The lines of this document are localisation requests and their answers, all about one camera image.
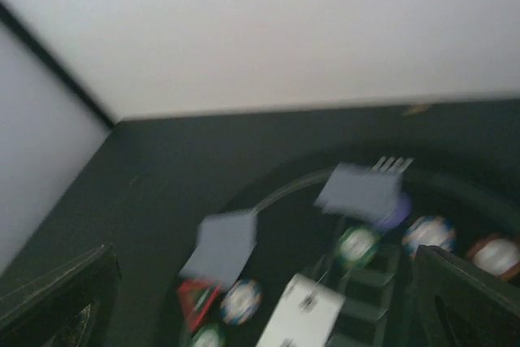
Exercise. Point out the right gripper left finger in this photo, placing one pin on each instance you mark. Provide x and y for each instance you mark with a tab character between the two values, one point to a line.
71	305

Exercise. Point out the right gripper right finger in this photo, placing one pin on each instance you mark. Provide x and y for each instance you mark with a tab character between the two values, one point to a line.
462	305

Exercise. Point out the brown chips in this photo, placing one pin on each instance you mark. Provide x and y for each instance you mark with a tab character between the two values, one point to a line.
497	255

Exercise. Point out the blue chips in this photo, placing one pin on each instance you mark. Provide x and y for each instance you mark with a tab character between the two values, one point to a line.
241	302
429	230

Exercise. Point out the purple small blind button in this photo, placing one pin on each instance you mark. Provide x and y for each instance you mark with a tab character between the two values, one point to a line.
397	216

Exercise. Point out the green poker chips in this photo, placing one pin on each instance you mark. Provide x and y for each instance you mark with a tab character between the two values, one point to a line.
208	336
356	247

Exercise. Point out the red triangular marker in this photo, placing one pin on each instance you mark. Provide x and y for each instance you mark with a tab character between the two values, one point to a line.
196	298

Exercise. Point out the face-up white card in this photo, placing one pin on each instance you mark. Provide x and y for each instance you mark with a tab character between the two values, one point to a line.
304	315

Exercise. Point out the round black poker mat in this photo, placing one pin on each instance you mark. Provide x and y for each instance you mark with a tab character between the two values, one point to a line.
293	235

